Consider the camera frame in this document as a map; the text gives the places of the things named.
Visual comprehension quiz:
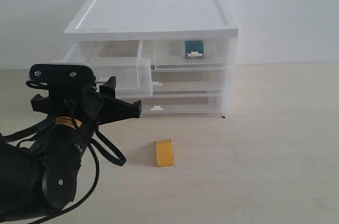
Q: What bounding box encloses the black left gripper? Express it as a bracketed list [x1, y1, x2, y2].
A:
[29, 76, 142, 128]

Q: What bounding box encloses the teal white tape roll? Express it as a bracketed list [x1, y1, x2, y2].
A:
[184, 40, 204, 59]

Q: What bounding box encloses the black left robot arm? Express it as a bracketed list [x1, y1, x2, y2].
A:
[1, 77, 141, 223]

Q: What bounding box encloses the clear bottom wide drawer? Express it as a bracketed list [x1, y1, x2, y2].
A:
[122, 94, 229, 116]

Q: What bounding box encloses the clear wide drawer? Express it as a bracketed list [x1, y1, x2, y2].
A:
[151, 70, 226, 92]
[122, 94, 229, 116]

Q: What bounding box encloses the clear middle wide drawer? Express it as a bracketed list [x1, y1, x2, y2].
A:
[151, 70, 226, 92]

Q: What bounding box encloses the white plastic drawer cabinet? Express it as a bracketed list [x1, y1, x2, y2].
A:
[63, 0, 240, 121]

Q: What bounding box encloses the yellow cheese wedge block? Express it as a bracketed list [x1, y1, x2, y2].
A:
[155, 139, 174, 167]

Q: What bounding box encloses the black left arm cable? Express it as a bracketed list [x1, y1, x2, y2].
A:
[0, 80, 127, 221]

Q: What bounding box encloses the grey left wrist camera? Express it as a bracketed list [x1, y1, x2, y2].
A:
[26, 63, 95, 90]

